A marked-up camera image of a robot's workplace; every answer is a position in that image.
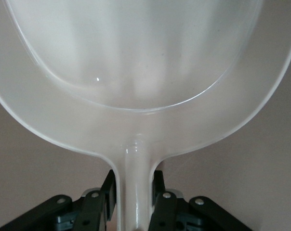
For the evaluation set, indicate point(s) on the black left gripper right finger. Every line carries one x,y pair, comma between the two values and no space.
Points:
164,209

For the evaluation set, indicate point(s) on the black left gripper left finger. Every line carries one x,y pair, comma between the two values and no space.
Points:
109,192

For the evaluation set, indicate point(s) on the beige plastic dustpan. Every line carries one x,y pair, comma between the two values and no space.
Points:
136,72

